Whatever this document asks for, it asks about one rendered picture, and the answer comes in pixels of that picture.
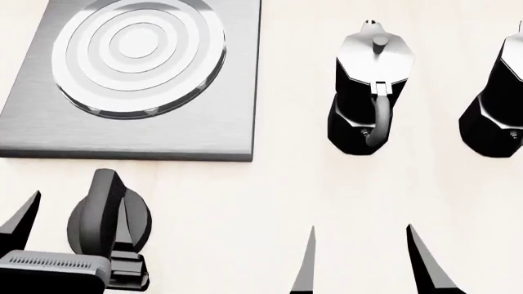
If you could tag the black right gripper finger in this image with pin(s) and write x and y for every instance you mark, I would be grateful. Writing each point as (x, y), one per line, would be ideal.
(307, 269)
(427, 272)

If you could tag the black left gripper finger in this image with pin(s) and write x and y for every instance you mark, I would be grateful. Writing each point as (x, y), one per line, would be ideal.
(128, 269)
(18, 229)

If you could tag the grey square stove plate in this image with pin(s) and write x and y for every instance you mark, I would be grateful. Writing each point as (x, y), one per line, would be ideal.
(37, 122)

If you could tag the black silver moka pot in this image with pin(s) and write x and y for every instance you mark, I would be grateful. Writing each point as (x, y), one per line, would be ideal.
(496, 107)
(355, 101)

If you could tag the round silver ringed burner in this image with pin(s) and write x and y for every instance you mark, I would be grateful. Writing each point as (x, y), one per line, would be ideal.
(139, 55)

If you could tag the grey vented camera box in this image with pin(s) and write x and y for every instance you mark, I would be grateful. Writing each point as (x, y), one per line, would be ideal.
(53, 260)

